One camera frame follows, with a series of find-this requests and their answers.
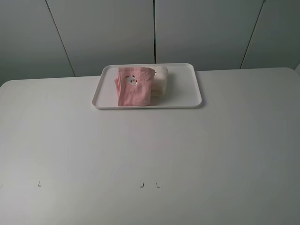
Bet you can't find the cream white towel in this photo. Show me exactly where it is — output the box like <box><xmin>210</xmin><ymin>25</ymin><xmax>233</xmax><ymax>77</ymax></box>
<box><xmin>143</xmin><ymin>65</ymin><xmax>169</xmax><ymax>98</ymax></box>

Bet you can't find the pink towel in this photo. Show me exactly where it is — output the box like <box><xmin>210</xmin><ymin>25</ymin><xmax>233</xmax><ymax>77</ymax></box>
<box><xmin>114</xmin><ymin>67</ymin><xmax>155</xmax><ymax>107</ymax></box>

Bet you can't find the white rectangular plastic tray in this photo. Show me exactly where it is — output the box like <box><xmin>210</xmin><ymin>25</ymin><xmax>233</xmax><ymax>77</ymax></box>
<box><xmin>92</xmin><ymin>63</ymin><xmax>202</xmax><ymax>110</ymax></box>

